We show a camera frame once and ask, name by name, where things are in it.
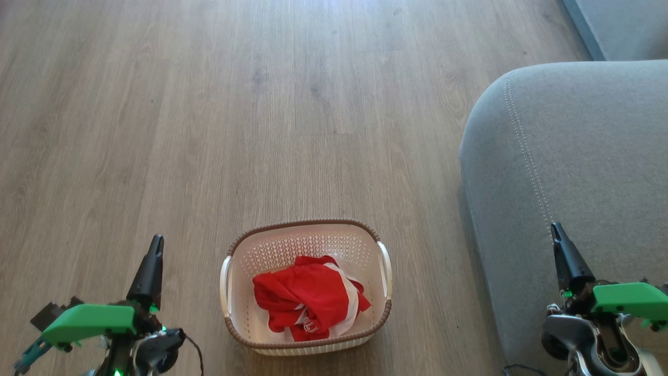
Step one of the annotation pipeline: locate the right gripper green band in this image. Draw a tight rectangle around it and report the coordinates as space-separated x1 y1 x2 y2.
551 222 668 331

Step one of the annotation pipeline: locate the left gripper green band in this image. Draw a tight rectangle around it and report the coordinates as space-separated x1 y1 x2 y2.
41 234 165 345

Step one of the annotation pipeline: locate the grey fabric sofa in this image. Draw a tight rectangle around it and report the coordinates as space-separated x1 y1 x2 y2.
459 0 668 376

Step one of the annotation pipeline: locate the white plastic laundry basket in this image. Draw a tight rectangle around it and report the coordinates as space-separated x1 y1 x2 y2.
219 218 393 357

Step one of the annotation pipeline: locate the red and white garment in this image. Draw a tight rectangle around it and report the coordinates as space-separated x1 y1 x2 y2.
252 254 372 343

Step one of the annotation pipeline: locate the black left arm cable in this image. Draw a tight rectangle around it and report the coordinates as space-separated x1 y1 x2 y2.
182 333 205 376

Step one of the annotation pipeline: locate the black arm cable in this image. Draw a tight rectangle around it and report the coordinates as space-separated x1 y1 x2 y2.
182 333 205 376
503 363 548 376

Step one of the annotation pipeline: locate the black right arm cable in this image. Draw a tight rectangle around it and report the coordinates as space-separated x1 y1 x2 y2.
503 363 548 376

